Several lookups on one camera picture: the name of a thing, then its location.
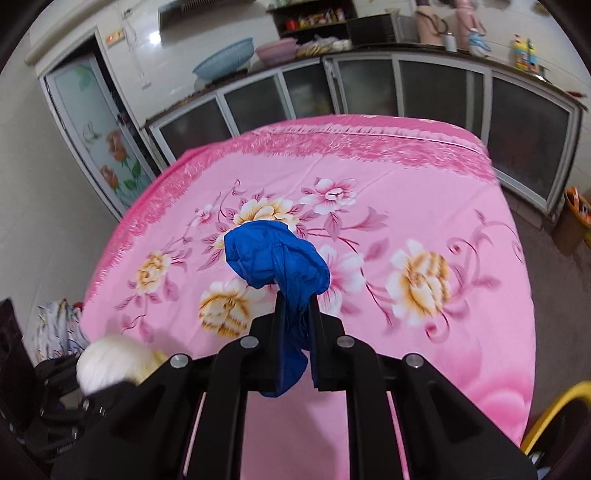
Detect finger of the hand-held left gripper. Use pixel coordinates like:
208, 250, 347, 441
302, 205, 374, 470
34, 354, 118, 464

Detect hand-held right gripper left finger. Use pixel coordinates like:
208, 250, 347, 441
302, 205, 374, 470
50, 292, 283, 480

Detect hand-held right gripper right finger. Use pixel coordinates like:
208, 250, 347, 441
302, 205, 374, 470
307, 294, 540, 480

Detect white fluffy ball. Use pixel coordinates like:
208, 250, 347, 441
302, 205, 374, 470
76, 334, 168, 394

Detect blue plastic bag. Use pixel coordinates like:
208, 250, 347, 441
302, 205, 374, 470
224, 220, 331, 398

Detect yellow rimmed black bin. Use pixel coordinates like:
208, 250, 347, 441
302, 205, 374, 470
521, 380, 591, 468

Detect floral patterned cloth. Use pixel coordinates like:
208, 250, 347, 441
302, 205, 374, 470
36, 298, 91, 361

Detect pink floral blanket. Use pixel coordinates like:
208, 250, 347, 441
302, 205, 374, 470
81, 114, 537, 480

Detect flower print glass door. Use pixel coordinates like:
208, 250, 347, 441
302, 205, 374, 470
43, 54, 158, 219

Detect orange bucket with cartons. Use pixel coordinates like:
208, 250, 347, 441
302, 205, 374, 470
551, 186, 591, 257

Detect blue plastic basin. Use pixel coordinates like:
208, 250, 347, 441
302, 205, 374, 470
192, 38, 255, 80

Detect glass door kitchen cabinet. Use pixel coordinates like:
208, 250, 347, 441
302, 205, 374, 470
145, 50, 590, 215

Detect pink plastic basin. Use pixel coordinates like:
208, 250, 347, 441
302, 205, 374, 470
255, 38, 299, 65

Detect bags of food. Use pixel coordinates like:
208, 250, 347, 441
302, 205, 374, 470
297, 36, 352, 58

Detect black microwave oven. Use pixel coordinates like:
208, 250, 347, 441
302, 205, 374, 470
346, 12, 403, 45

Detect dark shelf with bottles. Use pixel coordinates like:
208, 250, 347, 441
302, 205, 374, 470
267, 0, 357, 40

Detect beige thermos flask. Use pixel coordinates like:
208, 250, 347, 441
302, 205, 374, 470
413, 4, 447, 46

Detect blue white cloth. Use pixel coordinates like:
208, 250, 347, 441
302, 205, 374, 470
468, 28, 489, 57

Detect yellow detergent bottle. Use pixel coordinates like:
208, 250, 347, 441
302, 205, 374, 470
512, 38, 539, 71

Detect pink thermos flask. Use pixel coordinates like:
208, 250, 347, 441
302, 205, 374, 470
455, 0, 486, 47

